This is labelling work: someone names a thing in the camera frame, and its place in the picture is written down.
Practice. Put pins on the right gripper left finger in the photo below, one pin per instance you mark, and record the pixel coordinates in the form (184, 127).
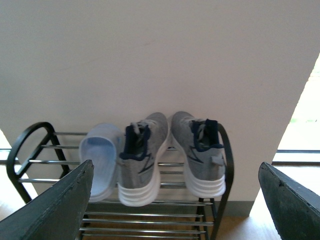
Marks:
(57, 213)

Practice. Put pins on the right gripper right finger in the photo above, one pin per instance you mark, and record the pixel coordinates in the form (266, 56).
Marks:
(294, 209)

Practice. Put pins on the window frame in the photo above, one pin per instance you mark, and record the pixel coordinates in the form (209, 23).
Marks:
(289, 157)

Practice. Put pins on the black metal shoe rack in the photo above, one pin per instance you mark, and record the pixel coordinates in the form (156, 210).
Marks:
(166, 219)

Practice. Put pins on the white slide sandal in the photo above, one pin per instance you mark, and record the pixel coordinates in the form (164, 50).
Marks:
(102, 145)

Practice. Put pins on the grey knit sneaker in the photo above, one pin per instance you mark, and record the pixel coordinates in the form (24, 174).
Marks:
(199, 142)
(139, 175)

